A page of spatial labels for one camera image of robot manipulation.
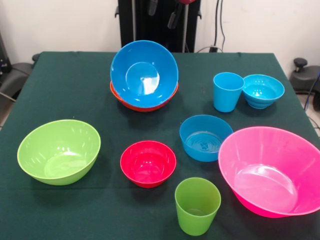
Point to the green cup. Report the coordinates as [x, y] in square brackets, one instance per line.
[197, 207]

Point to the large blue bowl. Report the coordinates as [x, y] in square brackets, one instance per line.
[142, 75]

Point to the black equipment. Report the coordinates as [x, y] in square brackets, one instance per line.
[3, 57]

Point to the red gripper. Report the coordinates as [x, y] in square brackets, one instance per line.
[185, 1]

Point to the blue flat-bottomed bowl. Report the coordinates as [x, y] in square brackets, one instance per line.
[200, 140]

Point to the black pedestal foot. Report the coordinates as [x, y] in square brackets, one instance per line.
[305, 75]
[17, 72]

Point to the large pink bowl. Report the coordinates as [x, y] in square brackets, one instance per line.
[270, 170]

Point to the green bowl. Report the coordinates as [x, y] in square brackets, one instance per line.
[57, 152]

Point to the dark green tablecloth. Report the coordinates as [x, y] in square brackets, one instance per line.
[112, 125]

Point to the blue cup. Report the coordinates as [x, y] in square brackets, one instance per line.
[225, 97]

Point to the small pink-red bowl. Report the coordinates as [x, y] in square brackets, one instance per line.
[147, 165]

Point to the small light blue ribbed bowl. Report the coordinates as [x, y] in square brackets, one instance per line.
[265, 87]

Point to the orange-red bowl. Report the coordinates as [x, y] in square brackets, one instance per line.
[140, 108]

